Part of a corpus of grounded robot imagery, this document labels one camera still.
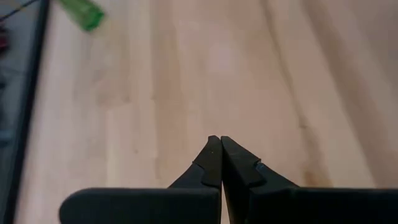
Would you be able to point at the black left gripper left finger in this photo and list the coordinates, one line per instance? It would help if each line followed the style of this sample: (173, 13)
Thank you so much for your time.
(174, 205)

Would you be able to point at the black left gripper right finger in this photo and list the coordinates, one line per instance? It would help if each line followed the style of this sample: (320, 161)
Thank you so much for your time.
(273, 205)

